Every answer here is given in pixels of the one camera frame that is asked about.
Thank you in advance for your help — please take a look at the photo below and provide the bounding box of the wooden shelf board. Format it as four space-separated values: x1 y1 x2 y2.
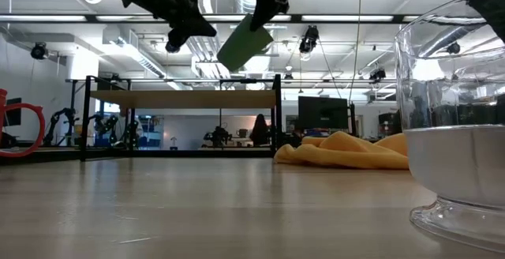
89 89 277 110

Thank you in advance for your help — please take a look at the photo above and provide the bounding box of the thin hanging cable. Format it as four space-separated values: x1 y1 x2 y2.
348 0 363 104

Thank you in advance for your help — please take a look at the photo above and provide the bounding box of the black metal shelf frame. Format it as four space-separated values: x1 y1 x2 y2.
79 73 283 163

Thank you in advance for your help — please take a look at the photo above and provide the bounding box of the green plastic cup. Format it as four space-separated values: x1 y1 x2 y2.
216 13 275 73

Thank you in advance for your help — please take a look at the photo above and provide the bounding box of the black computer monitor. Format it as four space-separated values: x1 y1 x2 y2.
297 96 350 130
3 97 23 128

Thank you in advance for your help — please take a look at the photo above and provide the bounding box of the yellow cloth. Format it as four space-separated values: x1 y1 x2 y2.
273 130 410 171

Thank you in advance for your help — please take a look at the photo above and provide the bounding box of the person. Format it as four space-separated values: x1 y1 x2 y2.
250 113 271 147

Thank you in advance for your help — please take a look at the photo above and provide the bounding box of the red mug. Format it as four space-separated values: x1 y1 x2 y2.
0 88 47 159

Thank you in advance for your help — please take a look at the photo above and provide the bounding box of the black overhead frame bar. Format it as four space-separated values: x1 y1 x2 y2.
0 13 421 24

